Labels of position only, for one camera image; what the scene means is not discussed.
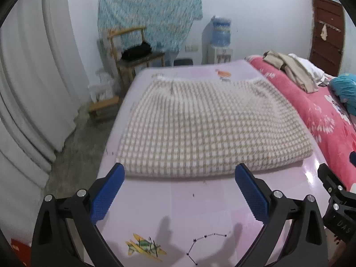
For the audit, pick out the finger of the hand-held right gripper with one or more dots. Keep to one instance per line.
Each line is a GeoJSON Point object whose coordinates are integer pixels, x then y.
{"type": "Point", "coordinates": [331, 180]}

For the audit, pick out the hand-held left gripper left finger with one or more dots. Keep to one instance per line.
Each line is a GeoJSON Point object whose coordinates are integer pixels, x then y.
{"type": "Point", "coordinates": [107, 194]}

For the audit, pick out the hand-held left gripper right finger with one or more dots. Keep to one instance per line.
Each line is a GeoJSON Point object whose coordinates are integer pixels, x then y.
{"type": "Point", "coordinates": [251, 194]}

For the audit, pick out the beige white checkered blanket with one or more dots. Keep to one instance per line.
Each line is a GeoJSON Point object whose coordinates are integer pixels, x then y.
{"type": "Point", "coordinates": [208, 125]}

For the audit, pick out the beige clothes pile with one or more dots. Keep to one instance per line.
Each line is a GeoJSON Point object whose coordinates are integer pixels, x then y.
{"type": "Point", "coordinates": [294, 69]}

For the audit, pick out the glossy pink mat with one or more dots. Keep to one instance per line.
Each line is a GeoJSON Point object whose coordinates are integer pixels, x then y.
{"type": "Point", "coordinates": [194, 214]}

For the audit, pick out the pink floral blanket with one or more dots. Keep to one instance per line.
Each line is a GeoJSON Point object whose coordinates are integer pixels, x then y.
{"type": "Point", "coordinates": [319, 116]}

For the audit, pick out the small wooden stool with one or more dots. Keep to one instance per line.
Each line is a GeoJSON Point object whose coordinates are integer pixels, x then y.
{"type": "Point", "coordinates": [104, 107]}

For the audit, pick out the red packet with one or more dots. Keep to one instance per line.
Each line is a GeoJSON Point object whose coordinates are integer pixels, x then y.
{"type": "Point", "coordinates": [21, 250]}

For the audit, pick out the clear plastic containers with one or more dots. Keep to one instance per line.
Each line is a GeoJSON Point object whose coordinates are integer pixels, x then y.
{"type": "Point", "coordinates": [100, 86]}

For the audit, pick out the white crumpled cloth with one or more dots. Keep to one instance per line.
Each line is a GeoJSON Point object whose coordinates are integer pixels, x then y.
{"type": "Point", "coordinates": [311, 68]}

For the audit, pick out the white curtain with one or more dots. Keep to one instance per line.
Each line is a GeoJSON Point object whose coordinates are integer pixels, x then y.
{"type": "Point", "coordinates": [33, 89]}

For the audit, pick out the wooden chair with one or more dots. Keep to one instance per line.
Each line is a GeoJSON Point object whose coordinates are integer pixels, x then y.
{"type": "Point", "coordinates": [130, 66]}

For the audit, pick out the brown door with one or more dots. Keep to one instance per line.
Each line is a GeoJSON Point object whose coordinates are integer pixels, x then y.
{"type": "Point", "coordinates": [328, 50]}

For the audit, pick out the black bag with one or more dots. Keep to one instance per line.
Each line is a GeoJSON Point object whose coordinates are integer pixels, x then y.
{"type": "Point", "coordinates": [137, 52]}

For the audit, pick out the small beige hanging cloth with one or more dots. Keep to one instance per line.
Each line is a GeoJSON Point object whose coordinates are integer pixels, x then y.
{"type": "Point", "coordinates": [324, 33]}

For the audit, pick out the door hook rack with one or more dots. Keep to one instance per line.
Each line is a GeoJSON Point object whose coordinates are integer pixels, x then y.
{"type": "Point", "coordinates": [332, 26]}

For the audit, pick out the blue water bottle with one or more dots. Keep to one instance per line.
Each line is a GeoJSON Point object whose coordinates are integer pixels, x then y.
{"type": "Point", "coordinates": [221, 32]}

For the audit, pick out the teal patterned hanging cloth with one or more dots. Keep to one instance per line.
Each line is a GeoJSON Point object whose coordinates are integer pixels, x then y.
{"type": "Point", "coordinates": [150, 8]}

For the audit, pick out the wall socket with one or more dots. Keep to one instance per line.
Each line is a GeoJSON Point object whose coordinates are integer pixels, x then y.
{"type": "Point", "coordinates": [192, 47]}

